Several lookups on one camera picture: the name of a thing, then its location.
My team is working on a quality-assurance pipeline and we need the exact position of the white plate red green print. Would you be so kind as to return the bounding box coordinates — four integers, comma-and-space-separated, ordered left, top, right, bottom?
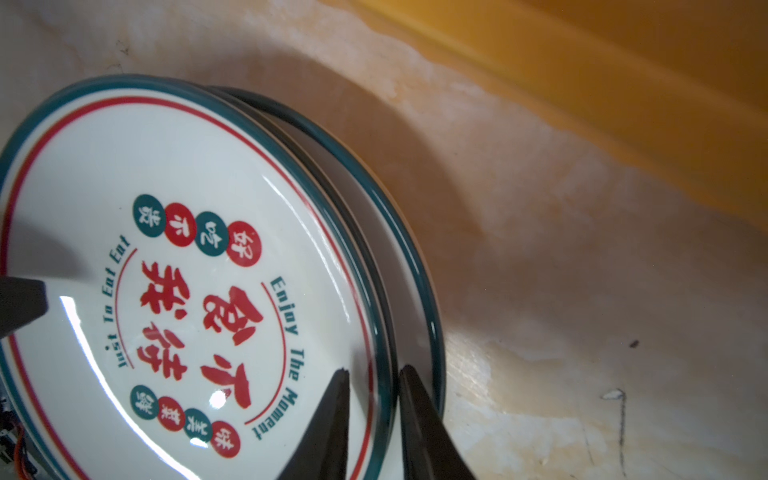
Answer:
1, 75, 395, 479

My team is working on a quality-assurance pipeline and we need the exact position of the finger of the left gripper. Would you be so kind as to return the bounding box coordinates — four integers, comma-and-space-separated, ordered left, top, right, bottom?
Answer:
0, 276, 48, 338

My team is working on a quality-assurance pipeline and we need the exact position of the white plate green band rim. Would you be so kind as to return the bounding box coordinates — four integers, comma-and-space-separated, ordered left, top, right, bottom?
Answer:
212, 86, 447, 415

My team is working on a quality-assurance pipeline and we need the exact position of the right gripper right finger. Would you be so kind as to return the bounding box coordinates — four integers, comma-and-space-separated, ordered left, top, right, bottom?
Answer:
399, 365, 474, 480

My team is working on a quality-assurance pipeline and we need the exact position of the yellow plastic bin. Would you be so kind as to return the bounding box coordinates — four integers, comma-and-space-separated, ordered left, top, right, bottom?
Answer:
353, 0, 768, 232

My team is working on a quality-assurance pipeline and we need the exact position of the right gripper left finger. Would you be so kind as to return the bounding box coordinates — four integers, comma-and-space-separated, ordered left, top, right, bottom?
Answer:
279, 368, 350, 480

